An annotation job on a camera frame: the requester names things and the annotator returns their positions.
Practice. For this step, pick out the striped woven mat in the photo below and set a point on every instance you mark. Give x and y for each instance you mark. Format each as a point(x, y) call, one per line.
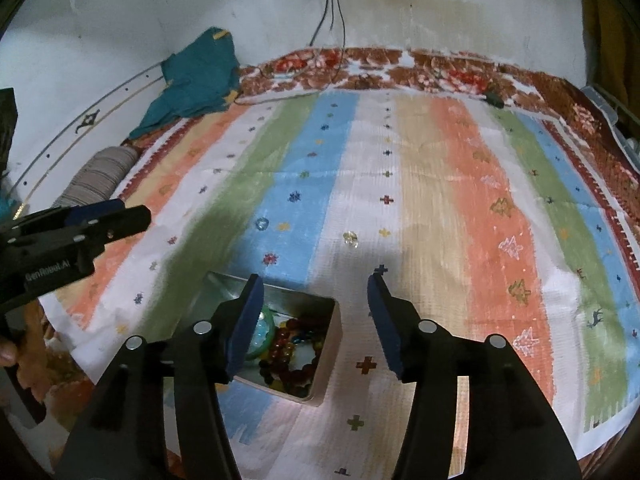
point(425, 185)

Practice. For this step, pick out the clear plastic container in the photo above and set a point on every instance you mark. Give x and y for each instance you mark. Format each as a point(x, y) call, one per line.
point(612, 115)

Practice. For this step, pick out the grey striped rolled cloth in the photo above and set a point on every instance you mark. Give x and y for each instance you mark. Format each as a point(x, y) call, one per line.
point(97, 175)

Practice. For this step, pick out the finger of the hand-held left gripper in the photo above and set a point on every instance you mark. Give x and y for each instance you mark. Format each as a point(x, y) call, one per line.
point(95, 212)
point(125, 222)

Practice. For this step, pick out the small black object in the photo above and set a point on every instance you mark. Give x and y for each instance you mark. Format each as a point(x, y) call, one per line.
point(494, 98)

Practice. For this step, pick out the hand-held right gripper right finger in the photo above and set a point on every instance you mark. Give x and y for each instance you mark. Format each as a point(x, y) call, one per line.
point(385, 320)

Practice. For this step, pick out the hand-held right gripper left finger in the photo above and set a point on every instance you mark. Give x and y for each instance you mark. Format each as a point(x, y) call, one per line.
point(245, 325)

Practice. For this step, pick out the silver metal tin box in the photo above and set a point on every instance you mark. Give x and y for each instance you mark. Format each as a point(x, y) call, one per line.
point(320, 360)

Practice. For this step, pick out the yellow cloth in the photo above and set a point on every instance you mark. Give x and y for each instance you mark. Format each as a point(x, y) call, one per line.
point(607, 35)

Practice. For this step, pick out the loose clear yellow bead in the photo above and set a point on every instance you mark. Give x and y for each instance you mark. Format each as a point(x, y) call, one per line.
point(351, 238)

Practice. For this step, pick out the loose blue bead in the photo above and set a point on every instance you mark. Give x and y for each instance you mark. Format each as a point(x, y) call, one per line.
point(261, 223)

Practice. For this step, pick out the person's left hand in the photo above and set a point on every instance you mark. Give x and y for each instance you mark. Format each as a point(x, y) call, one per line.
point(7, 355)

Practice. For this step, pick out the teal cloth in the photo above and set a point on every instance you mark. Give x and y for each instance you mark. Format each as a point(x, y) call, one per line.
point(200, 75)

